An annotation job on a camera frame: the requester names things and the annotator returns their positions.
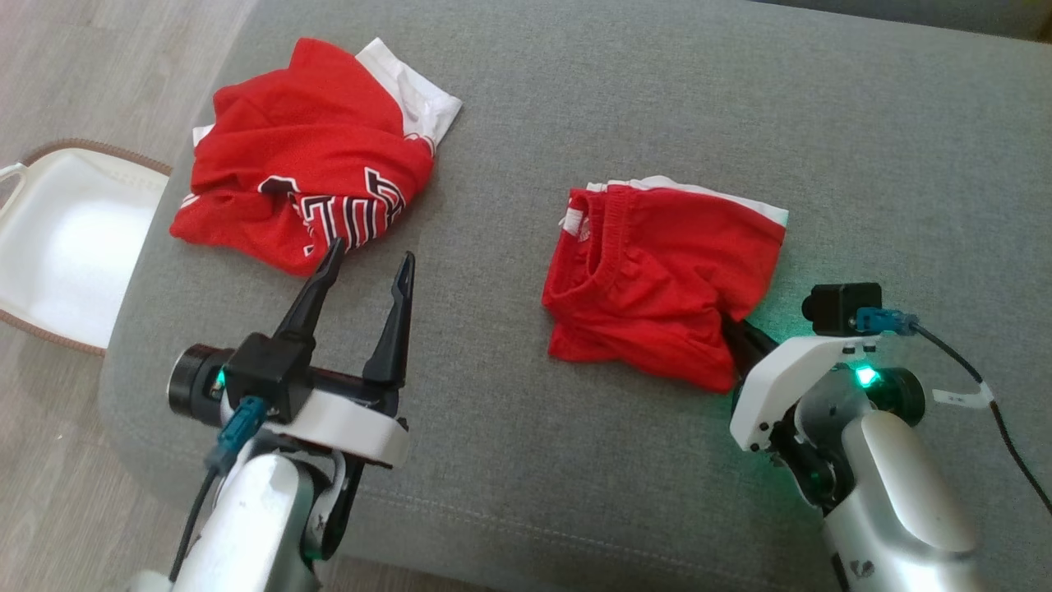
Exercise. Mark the red white-striped shorts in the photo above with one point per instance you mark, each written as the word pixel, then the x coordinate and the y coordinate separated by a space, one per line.
pixel 666 279

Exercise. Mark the red lettered basketball jersey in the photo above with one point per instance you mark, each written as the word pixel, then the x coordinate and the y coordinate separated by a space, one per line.
pixel 304 156

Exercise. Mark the white laundry basket brown rim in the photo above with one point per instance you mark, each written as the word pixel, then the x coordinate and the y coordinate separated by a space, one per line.
pixel 74 247

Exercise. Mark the grey sofa back cushion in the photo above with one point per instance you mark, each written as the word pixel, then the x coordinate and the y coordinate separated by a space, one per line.
pixel 945 12

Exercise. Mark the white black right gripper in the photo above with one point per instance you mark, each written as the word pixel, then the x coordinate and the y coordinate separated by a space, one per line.
pixel 789 386

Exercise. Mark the grey fabric sofa seat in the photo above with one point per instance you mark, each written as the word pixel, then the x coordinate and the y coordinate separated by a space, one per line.
pixel 575 460

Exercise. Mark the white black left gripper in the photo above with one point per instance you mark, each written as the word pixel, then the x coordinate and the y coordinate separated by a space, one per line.
pixel 349 423

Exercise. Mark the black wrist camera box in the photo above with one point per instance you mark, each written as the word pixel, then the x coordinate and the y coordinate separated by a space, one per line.
pixel 267 374
pixel 838 308

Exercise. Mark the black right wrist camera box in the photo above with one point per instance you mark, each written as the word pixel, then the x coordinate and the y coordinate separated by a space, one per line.
pixel 838 308

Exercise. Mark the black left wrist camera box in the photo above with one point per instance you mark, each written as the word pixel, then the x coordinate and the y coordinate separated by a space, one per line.
pixel 267 374

